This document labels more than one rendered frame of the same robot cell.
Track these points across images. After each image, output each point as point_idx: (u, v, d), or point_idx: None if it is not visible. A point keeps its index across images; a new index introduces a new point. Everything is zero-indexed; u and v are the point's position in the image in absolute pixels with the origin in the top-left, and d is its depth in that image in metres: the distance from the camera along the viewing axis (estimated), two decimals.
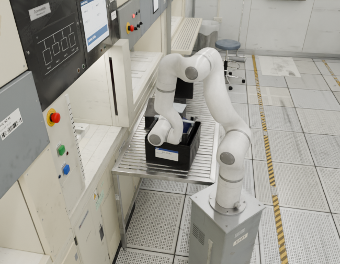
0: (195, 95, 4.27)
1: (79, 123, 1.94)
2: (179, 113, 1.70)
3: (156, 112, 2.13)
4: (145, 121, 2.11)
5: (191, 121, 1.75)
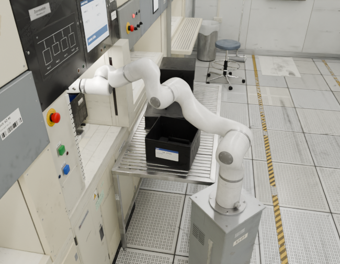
0: (195, 95, 4.27)
1: None
2: None
3: (156, 112, 2.13)
4: (145, 121, 2.11)
5: None
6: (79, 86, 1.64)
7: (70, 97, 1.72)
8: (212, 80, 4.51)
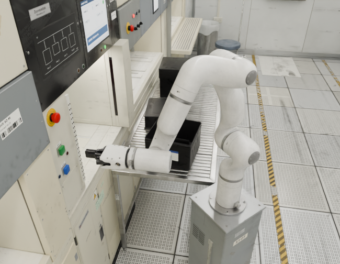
0: None
1: None
2: (102, 148, 1.20)
3: (156, 112, 2.13)
4: (145, 121, 2.11)
5: None
6: (125, 161, 1.13)
7: None
8: None
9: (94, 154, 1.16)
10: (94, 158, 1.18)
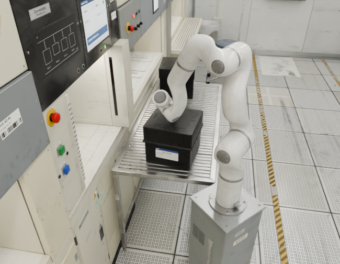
0: (195, 95, 4.27)
1: None
2: None
3: (158, 123, 1.73)
4: (143, 132, 1.72)
5: None
6: None
7: None
8: (212, 80, 4.51)
9: None
10: None
